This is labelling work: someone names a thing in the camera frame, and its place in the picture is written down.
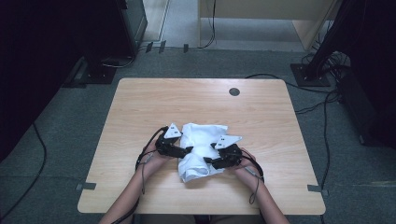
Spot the black stand with base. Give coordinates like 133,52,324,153
78,46,118,85
290,0,370,88

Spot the light wooden desk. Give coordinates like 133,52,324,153
197,0,344,52

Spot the left hand-held gripper cable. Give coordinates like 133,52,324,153
110,125,169,224

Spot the person's right hand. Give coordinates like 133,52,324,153
233,147,264,182

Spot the dark curtain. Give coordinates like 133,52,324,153
0,0,127,163

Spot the hand-held gripper cable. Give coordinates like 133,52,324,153
238,148,266,206
110,125,169,224

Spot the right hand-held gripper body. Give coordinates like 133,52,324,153
214,134,244,171

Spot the black equipment case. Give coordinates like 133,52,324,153
336,72,396,147

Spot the dark grey cabinet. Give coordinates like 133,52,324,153
116,0,149,58

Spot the white cable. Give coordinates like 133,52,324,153
102,46,148,69

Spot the tangle of black cables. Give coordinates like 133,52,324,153
299,31,353,83

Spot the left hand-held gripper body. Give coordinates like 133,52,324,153
154,122,188,159

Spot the black floor cable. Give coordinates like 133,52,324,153
293,98,341,115
318,92,332,224
0,123,48,222
245,73,340,94

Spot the right hand-held gripper cable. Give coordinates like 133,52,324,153
238,148,266,206

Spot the person's left hand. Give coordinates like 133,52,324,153
140,141,173,179

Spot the white short-sleeved shirt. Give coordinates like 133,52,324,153
177,122,230,184

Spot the black hanging cable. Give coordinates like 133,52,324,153
198,0,218,49

